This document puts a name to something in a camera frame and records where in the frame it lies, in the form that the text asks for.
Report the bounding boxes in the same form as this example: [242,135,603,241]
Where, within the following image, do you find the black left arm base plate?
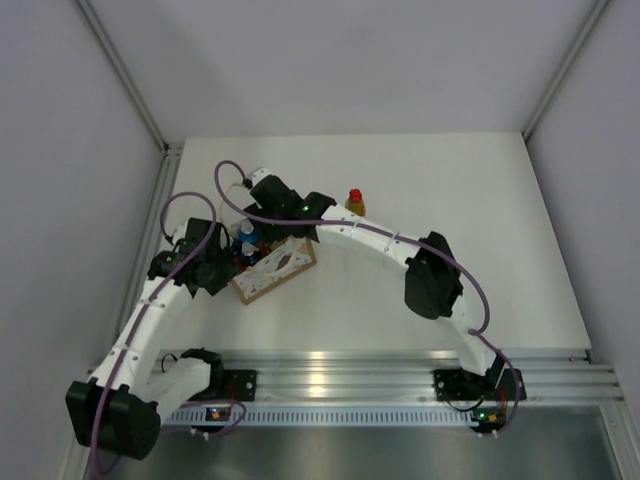
[221,369,258,403]

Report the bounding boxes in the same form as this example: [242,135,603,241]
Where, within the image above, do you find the dark blue pump bottle front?
[240,242,262,267]

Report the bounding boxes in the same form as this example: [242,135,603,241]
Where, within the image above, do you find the white slotted cable duct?
[166,405,479,427]

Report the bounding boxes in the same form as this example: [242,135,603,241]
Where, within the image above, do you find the aluminium left corner post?
[71,0,168,152]

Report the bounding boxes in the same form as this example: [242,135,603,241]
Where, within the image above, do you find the aluminium corner post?
[521,0,615,143]
[71,0,168,152]

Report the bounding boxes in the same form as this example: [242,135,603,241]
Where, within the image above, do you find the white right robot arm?
[242,169,526,401]

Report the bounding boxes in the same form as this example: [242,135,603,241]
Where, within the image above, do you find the aluminium front rail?
[87,348,626,407]

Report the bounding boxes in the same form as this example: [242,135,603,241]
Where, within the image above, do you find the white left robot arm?
[65,218,237,460]

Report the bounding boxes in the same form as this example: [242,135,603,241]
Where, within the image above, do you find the aluminium right corner post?
[521,0,615,143]

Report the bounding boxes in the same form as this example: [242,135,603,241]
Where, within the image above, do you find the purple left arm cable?
[89,190,247,476]

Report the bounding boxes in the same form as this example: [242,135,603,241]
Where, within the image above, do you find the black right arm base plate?
[433,368,527,403]

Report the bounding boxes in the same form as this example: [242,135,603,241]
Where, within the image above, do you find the teal blue pump bottle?
[238,221,261,246]

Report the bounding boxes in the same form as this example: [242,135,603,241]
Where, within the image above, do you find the yellow liquid bottle red cap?
[345,188,366,217]

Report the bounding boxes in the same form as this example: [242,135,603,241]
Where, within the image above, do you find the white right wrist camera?
[242,167,275,190]

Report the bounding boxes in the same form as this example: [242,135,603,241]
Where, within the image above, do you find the canvas and burlap tote bag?
[220,182,318,306]

